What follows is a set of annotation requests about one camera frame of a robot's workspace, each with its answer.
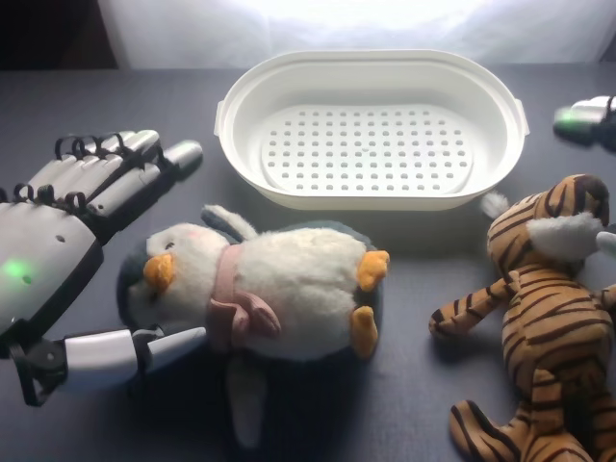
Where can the white backdrop sheet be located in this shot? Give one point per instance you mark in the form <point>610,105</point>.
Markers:
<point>337,29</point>

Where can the white plastic basin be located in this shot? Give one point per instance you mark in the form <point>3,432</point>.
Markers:
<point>366,144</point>

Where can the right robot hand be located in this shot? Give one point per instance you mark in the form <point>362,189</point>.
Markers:
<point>589,113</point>

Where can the plush penguin toy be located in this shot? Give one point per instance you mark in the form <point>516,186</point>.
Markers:
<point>289,284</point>

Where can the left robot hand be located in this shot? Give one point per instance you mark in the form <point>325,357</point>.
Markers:
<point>53,231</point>

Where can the grey table cloth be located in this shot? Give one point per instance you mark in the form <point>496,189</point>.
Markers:
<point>144,423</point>

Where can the plush tiger toy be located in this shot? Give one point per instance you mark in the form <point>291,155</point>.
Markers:
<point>548,308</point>

